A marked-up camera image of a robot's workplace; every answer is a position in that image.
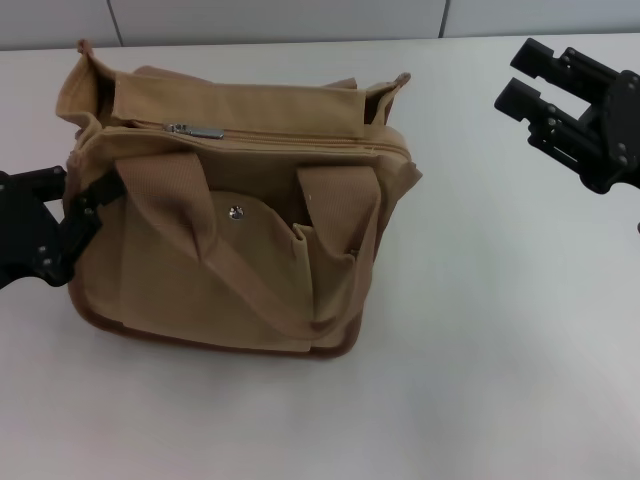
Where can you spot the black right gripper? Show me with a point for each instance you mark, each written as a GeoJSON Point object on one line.
{"type": "Point", "coordinates": [622, 130]}

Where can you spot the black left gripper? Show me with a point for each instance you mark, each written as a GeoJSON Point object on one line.
{"type": "Point", "coordinates": [25, 235]}

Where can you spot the silver zipper pull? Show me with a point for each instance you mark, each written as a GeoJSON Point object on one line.
{"type": "Point", "coordinates": [200, 131]}

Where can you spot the khaki canvas food bag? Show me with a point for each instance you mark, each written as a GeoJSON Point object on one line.
{"type": "Point", "coordinates": [200, 275]}

